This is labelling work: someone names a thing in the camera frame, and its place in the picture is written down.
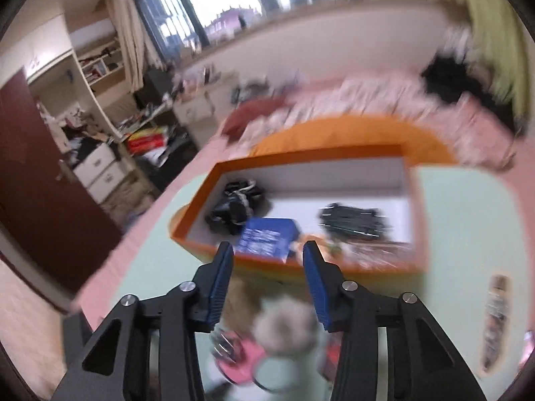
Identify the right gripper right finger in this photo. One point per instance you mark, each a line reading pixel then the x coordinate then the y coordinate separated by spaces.
pixel 422 362

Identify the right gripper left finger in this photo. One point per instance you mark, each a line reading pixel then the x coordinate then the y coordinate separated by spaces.
pixel 111 362

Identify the brown fur pompom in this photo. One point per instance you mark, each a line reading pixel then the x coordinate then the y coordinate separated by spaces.
pixel 280 318

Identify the blue tin box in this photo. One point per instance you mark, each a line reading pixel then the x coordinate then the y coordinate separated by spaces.
pixel 268 238

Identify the black red patterned pouch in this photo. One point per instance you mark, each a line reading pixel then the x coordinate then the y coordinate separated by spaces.
pixel 345 223

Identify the dark red wardrobe door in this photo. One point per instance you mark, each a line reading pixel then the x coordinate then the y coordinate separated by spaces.
pixel 51 216

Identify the orange cardboard box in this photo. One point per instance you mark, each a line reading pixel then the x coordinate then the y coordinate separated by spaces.
pixel 359 162

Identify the white drawer cabinet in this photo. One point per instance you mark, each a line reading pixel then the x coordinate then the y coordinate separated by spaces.
pixel 101 172

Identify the red flat box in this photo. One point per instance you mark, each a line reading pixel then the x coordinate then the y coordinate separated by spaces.
pixel 145 140

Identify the dark red pillow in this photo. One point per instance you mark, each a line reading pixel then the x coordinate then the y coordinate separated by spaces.
pixel 237 121

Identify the black clothes pile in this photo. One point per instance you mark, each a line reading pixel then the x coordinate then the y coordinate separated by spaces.
pixel 450 79

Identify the green hanging cloth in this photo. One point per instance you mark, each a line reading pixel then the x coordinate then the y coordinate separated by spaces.
pixel 497 33

